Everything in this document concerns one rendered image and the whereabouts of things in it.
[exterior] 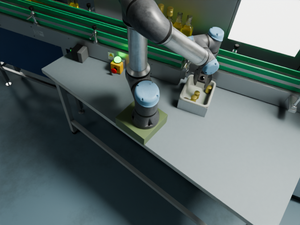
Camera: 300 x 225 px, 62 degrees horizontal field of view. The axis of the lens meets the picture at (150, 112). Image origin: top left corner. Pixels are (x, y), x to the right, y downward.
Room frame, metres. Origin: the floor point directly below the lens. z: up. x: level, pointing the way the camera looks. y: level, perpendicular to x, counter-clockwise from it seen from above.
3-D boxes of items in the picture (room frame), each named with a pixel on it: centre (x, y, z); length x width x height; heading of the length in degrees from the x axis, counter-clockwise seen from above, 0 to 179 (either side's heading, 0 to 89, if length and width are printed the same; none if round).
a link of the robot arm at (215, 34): (1.06, -0.28, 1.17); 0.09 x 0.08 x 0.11; 113
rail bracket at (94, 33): (1.30, 0.39, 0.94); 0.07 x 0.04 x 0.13; 162
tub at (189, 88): (1.04, -0.27, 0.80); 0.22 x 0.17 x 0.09; 162
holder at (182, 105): (1.06, -0.28, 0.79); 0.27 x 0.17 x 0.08; 162
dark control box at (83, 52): (1.31, 0.51, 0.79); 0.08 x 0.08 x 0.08; 72
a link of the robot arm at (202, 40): (1.00, -0.19, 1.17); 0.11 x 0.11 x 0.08; 23
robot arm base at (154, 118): (0.81, 0.02, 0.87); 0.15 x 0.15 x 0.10
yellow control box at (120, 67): (1.23, 0.24, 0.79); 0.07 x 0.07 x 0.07; 72
